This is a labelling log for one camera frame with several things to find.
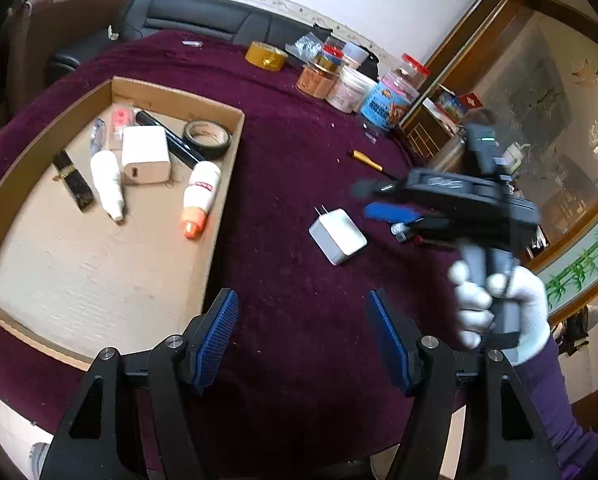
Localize black gold lipstick case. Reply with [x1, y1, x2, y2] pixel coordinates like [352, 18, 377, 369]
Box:
[52, 151, 95, 212]

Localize white bottle orange cap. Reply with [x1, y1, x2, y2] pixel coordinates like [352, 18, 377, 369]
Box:
[180, 162, 221, 240]

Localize white glue tube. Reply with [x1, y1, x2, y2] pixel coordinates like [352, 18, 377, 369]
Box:
[90, 150, 124, 223]

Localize black tape roll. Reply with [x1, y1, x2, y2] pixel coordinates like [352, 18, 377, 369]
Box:
[182, 119, 232, 160]

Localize black marker white caps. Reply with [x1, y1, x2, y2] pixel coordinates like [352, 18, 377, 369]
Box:
[134, 108, 206, 169]

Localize purple sleeve right forearm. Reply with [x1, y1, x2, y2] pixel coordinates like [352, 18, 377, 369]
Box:
[516, 338, 598, 479]

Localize right hand white glove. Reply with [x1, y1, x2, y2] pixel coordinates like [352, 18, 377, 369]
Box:
[448, 260, 552, 366]

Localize wooden brick pattern cabinet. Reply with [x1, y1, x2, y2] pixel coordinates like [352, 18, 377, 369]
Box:
[396, 99, 465, 172]

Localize yellow black pen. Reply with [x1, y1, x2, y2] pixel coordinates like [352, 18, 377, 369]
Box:
[346, 150, 398, 181]

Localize blue label snack jar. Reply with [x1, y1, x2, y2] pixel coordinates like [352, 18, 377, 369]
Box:
[360, 70, 419, 131]

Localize white charger plug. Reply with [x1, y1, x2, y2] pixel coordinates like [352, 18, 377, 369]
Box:
[308, 206, 367, 266]

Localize red lid plastic jar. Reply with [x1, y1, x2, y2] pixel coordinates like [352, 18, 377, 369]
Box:
[398, 53, 430, 89]

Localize white plastic jar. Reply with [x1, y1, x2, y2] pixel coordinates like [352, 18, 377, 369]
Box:
[326, 66, 377, 114]

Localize cardboard box tray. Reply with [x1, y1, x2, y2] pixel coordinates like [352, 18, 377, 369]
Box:
[0, 77, 244, 370]

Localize purple tablecloth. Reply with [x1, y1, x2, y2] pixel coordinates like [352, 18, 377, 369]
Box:
[0, 32, 455, 474]

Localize glass jar orange label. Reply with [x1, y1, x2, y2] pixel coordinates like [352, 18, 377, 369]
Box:
[296, 63, 339, 100]

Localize stacked tape rolls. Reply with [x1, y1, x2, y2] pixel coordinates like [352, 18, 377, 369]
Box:
[312, 44, 344, 73]

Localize yellow tape roll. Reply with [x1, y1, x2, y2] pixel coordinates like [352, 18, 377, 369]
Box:
[244, 41, 288, 73]

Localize white power bank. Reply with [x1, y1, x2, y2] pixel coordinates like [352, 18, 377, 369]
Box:
[121, 126, 171, 185]

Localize pink small box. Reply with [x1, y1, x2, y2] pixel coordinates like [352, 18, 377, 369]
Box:
[110, 106, 133, 142]

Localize small clear tube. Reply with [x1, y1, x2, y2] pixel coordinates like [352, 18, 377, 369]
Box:
[182, 40, 203, 48]

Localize grey leather sofa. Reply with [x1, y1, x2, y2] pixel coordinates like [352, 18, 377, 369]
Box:
[44, 0, 312, 86]

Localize brown wooden chair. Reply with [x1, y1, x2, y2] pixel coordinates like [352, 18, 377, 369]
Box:
[6, 0, 128, 115]

